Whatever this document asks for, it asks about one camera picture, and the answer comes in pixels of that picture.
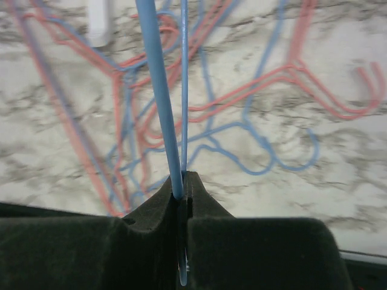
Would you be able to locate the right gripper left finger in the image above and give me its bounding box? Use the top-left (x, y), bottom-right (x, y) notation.
top-left (1, 181), bottom-right (177, 289)

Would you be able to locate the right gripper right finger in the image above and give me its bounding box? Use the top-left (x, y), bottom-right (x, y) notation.
top-left (184, 172), bottom-right (353, 289)

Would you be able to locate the white clothes rack frame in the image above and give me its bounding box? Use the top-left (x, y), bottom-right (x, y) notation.
top-left (87, 0), bottom-right (113, 48)

